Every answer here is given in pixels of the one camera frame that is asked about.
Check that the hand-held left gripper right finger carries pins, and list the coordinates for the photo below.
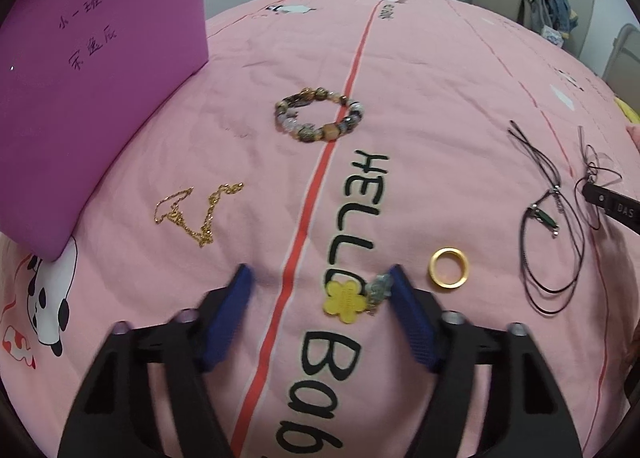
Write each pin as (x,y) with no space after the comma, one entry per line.
(412,325)

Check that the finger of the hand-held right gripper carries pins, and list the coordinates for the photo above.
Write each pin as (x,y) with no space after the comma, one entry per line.
(620,210)

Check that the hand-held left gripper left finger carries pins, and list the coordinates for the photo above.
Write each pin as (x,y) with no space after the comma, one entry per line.
(225,328)

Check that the beige padded headboard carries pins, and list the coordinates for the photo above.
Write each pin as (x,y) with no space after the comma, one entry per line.
(625,53)

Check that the pink panda printed bedsheet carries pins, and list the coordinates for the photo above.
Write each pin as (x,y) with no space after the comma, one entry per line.
(425,113)

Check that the pile of clothes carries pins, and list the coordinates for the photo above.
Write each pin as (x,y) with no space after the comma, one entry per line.
(550,3)

